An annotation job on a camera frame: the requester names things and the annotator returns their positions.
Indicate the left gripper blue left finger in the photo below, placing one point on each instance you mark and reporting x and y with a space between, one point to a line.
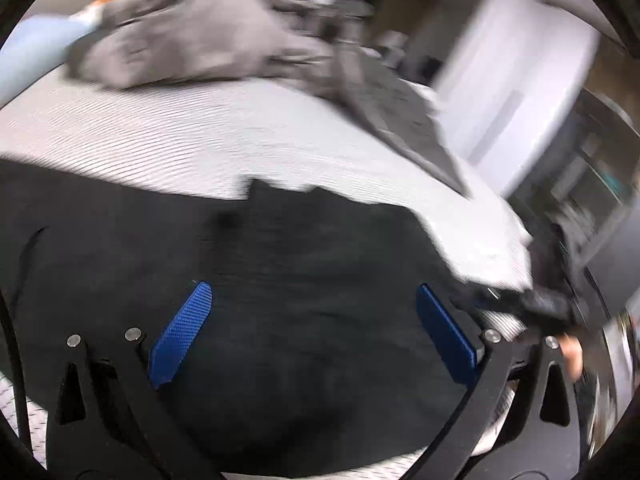
108 422

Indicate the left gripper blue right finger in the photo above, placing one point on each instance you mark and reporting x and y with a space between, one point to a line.
540 437

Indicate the black pants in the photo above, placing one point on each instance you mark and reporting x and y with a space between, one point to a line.
313 358

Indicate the right hand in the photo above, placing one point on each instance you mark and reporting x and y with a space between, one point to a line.
573 356

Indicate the white patterned mattress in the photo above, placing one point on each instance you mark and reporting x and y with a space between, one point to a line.
207 139

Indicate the light blue pillow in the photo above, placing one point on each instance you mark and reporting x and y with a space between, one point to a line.
36 46

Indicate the grey jacket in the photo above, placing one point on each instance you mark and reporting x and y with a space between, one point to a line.
313 47

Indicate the orange white small object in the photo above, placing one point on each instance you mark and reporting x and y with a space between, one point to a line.
92 14

